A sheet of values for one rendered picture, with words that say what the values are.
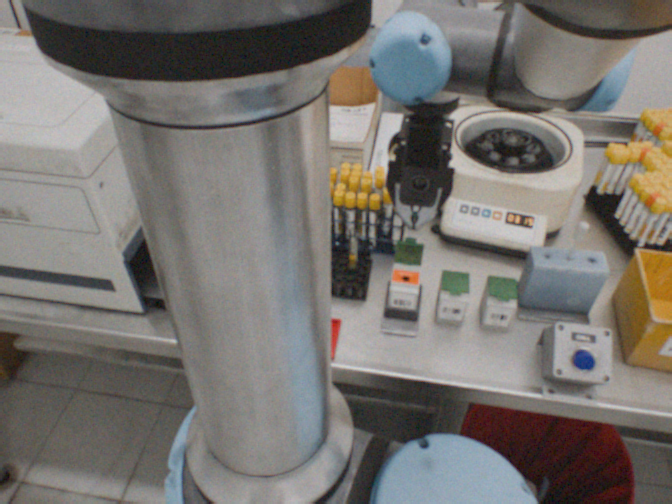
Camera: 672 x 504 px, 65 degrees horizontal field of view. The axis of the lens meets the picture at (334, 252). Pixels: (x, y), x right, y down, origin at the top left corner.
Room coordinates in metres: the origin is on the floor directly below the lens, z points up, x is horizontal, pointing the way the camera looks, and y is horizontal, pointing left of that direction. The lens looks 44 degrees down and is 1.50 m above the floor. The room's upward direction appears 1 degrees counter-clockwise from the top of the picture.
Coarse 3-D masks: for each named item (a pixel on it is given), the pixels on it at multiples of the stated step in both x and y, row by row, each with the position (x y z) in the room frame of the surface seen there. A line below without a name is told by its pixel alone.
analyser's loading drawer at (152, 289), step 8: (136, 264) 0.58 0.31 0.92; (144, 264) 0.58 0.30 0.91; (152, 264) 0.58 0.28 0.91; (136, 272) 0.56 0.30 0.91; (144, 272) 0.56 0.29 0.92; (152, 272) 0.56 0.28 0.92; (136, 280) 0.54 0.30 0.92; (144, 280) 0.54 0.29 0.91; (152, 280) 0.54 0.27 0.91; (144, 288) 0.53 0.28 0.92; (152, 288) 0.53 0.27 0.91; (152, 296) 0.52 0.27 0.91; (160, 296) 0.51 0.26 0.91
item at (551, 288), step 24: (528, 264) 0.53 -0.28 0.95; (552, 264) 0.51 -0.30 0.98; (576, 264) 0.51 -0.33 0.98; (600, 264) 0.51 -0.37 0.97; (528, 288) 0.51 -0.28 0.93; (552, 288) 0.50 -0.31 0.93; (576, 288) 0.50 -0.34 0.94; (600, 288) 0.49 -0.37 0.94; (528, 312) 0.50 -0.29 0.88; (552, 312) 0.50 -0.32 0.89; (576, 312) 0.49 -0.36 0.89
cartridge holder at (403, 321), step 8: (384, 304) 0.51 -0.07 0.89; (416, 304) 0.49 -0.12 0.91; (384, 312) 0.49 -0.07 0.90; (392, 312) 0.49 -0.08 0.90; (400, 312) 0.48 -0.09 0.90; (408, 312) 0.48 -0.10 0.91; (416, 312) 0.48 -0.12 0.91; (384, 320) 0.48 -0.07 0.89; (392, 320) 0.48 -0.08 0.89; (400, 320) 0.48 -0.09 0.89; (408, 320) 0.48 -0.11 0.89; (416, 320) 0.48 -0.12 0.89; (384, 328) 0.47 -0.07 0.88; (392, 328) 0.47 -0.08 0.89; (400, 328) 0.47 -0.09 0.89; (408, 328) 0.47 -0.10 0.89; (416, 328) 0.47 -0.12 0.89; (416, 336) 0.46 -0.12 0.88
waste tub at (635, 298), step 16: (640, 256) 0.52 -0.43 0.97; (656, 256) 0.53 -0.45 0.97; (624, 272) 0.53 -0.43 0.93; (640, 272) 0.49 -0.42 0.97; (656, 272) 0.53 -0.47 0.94; (624, 288) 0.51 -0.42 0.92; (640, 288) 0.47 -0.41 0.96; (656, 288) 0.52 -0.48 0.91; (624, 304) 0.49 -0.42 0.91; (640, 304) 0.45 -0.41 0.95; (656, 304) 0.51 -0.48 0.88; (624, 320) 0.47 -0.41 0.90; (640, 320) 0.43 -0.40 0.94; (656, 320) 0.41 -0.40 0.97; (624, 336) 0.45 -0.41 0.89; (640, 336) 0.42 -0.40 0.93; (656, 336) 0.41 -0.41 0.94; (624, 352) 0.43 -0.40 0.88; (640, 352) 0.41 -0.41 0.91; (656, 352) 0.41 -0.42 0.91; (656, 368) 0.40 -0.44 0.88
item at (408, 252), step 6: (408, 240) 0.54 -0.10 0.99; (414, 240) 0.54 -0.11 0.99; (396, 246) 0.54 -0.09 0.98; (402, 246) 0.54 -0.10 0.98; (408, 246) 0.54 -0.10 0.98; (414, 246) 0.54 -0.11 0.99; (420, 246) 0.54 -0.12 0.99; (396, 252) 0.54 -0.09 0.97; (402, 252) 0.54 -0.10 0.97; (408, 252) 0.54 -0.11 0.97; (414, 252) 0.54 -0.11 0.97; (420, 252) 0.53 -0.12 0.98; (396, 258) 0.54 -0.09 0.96; (402, 258) 0.54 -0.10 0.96; (408, 258) 0.54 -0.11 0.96; (414, 258) 0.53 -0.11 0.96; (420, 258) 0.53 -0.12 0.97; (408, 264) 0.53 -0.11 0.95; (414, 264) 0.53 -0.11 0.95; (420, 264) 0.53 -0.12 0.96
